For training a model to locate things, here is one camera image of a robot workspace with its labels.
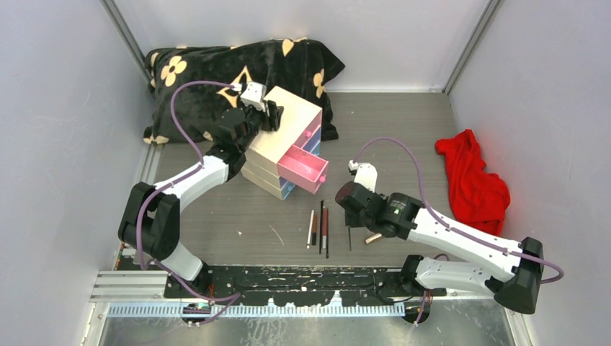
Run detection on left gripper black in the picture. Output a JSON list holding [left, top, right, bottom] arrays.
[[241, 99, 282, 154]]

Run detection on pastel mini drawer organizer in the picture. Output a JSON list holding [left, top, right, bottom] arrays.
[[241, 86, 329, 200]]

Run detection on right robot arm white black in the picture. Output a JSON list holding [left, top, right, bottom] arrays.
[[335, 182, 543, 314]]

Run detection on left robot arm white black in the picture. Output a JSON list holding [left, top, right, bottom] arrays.
[[117, 101, 284, 298]]

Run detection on red makeup pencil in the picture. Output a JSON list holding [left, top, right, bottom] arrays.
[[322, 208, 329, 250]]

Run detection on white makeup pencil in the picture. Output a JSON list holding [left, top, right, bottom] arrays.
[[306, 210, 316, 249]]

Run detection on rose gold lipstick tube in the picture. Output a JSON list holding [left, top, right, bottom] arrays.
[[364, 234, 383, 245]]

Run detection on brown short lip pencil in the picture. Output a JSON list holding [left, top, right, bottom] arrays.
[[311, 213, 318, 247]]

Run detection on black floral plush blanket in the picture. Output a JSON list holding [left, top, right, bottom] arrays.
[[143, 37, 345, 144]]

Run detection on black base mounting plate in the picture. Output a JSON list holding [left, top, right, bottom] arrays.
[[164, 265, 447, 308]]

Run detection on red cloth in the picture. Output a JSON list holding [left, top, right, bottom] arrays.
[[434, 129, 511, 236]]

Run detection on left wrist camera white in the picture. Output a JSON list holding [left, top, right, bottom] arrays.
[[240, 81, 267, 111]]

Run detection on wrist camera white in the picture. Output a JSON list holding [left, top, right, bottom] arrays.
[[348, 160, 378, 192], [240, 81, 267, 111]]

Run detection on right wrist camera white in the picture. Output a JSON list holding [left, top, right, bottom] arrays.
[[348, 160, 378, 192]]

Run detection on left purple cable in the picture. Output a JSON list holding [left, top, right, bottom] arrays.
[[135, 80, 244, 326]]

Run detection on purple cable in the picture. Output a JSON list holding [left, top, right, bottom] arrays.
[[350, 137, 565, 330], [135, 80, 244, 326]]

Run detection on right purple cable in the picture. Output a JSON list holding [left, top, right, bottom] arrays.
[[350, 137, 565, 330]]

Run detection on aluminium slotted rail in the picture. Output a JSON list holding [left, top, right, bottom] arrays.
[[107, 302, 405, 318]]

